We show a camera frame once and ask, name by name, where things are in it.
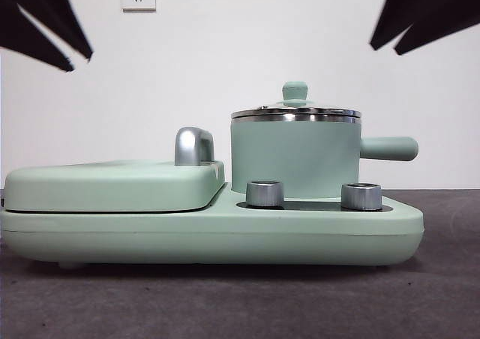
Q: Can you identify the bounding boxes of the mint green griddle cover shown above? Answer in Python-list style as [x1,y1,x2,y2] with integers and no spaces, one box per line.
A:
[3,160,227,213]

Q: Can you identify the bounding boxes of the silver cover handle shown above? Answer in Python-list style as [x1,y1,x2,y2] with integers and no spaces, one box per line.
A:
[174,127,216,167]

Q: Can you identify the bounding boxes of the mint green pot with handle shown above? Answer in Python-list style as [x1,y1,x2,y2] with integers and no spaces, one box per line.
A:
[229,114,419,200]

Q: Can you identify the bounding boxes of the silver control knob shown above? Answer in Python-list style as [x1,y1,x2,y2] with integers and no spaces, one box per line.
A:
[340,182,383,211]
[245,180,286,209]

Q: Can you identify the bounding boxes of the mint green breakfast machine base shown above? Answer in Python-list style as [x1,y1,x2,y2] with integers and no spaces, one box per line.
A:
[0,181,425,271]

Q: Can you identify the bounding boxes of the glass pot lid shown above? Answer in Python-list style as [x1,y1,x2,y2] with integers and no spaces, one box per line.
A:
[229,81,362,119]

